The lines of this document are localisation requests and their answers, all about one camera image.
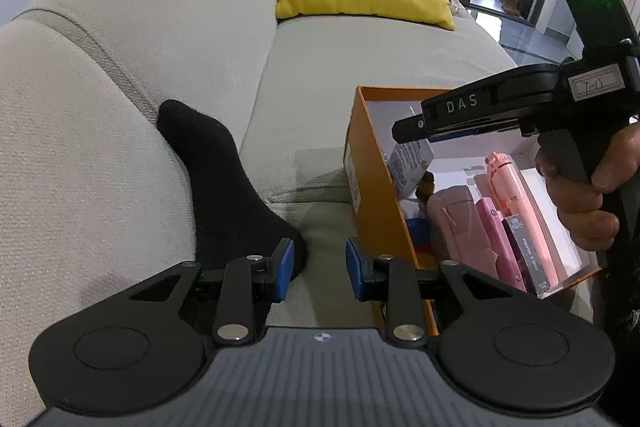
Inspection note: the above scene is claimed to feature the brown plush toy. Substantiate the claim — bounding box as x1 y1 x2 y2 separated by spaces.
404 171 437 268

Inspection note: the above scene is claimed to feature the white labelled bottle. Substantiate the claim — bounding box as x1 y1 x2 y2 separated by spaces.
388 139 434 201

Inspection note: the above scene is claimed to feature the dark printed card box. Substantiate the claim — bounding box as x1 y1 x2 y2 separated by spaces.
501 214 547 298

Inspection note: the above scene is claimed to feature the orange cardboard box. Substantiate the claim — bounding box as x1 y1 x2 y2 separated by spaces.
343 85 603 338

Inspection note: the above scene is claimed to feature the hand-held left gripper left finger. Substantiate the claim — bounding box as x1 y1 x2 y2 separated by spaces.
125 238 295 348

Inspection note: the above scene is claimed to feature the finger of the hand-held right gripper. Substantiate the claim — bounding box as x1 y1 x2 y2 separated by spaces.
392 114 521 144

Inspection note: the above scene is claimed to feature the pink hard case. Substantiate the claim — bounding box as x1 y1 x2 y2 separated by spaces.
475 197 531 294

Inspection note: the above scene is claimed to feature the beige sofa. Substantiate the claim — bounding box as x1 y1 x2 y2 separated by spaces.
0 0 521 413

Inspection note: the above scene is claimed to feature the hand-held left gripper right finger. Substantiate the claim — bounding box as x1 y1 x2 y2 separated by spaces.
346 237 516 344

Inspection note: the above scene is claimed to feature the person's right hand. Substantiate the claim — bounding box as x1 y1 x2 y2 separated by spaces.
535 119 640 253

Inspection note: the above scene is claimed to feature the pink cloth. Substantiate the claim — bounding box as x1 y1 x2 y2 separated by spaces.
426 186 498 280

